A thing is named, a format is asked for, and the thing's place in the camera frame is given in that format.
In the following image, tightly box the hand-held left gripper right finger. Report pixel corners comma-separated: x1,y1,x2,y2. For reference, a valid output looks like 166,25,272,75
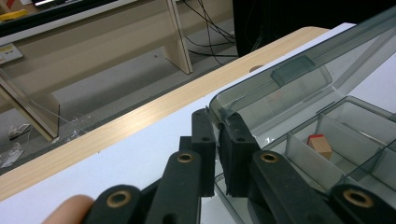
218,111,262,199

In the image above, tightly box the small clear plastic scrap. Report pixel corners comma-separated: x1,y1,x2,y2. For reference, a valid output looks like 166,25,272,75
60,115,92,143

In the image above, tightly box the small wooden block red side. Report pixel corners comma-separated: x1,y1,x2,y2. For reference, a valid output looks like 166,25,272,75
306,133,333,161

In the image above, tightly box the thin white floor cable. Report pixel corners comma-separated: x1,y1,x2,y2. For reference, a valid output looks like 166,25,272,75
29,99,92,134

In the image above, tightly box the white label card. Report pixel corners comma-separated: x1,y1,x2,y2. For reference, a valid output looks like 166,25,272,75
0,43,24,65

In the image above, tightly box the flat clear plastic scrap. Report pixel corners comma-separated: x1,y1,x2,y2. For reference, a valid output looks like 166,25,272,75
0,142,25,169

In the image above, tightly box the yellow tool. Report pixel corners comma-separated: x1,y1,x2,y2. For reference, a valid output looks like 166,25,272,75
0,8,29,22

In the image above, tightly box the crumpled clear plastic scrap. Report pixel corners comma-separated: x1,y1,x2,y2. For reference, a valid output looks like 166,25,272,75
7,123,32,140

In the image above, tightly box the bundle of black floor cables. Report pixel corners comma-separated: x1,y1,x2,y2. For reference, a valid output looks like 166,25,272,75
181,0,239,67

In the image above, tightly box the grey clear plastic organizer box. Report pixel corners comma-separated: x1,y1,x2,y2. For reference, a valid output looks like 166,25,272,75
208,6,396,224

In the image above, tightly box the dark curtain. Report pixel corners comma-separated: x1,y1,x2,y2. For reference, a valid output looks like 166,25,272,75
232,0,396,59

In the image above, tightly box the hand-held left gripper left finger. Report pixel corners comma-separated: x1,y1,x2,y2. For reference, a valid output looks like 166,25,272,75
178,106,218,198

